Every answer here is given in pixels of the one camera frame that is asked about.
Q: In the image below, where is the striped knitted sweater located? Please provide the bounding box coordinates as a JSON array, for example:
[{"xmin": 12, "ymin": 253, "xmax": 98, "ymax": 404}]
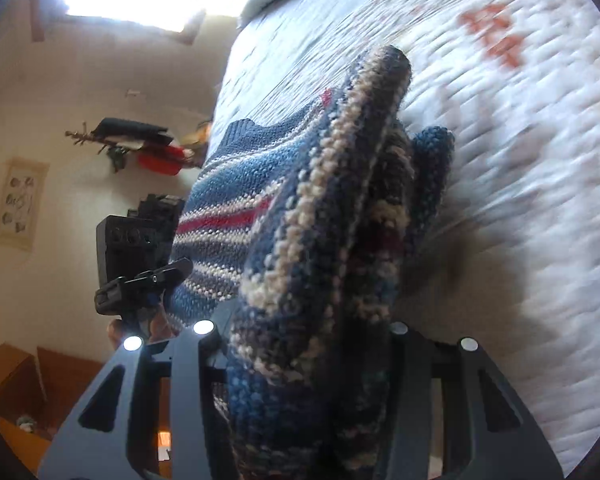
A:
[{"xmin": 164, "ymin": 46, "xmax": 454, "ymax": 479}]

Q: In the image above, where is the floral quilted bedspread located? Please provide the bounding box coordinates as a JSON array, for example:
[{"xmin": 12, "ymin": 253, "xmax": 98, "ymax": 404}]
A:
[{"xmin": 213, "ymin": 0, "xmax": 600, "ymax": 472}]

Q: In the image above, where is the framed wall picture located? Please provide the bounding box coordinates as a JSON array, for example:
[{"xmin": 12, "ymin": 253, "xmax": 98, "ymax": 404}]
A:
[{"xmin": 0, "ymin": 157, "xmax": 50, "ymax": 252}]

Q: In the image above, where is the left human hand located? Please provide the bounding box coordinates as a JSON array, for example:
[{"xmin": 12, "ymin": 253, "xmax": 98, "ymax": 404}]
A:
[{"xmin": 98, "ymin": 301, "xmax": 181, "ymax": 350}]

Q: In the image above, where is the wooden furniture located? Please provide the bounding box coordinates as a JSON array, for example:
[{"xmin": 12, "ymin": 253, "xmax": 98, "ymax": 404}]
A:
[{"xmin": 0, "ymin": 341, "xmax": 174, "ymax": 478}]

